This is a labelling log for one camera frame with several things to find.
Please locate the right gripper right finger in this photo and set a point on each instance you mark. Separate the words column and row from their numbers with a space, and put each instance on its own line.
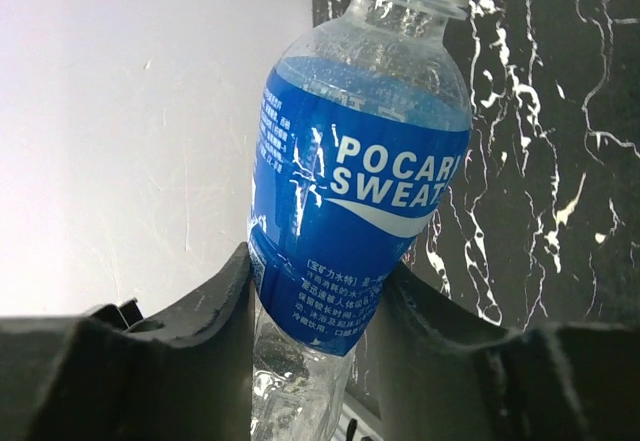
column 445, row 374

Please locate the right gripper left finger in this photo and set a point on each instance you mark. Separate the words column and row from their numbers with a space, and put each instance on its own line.
column 182, row 374

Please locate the Pepsi bottle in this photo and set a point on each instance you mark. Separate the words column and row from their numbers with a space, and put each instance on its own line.
column 364, row 122

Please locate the black marble mat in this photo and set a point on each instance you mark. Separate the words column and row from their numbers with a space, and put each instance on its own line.
column 541, row 223

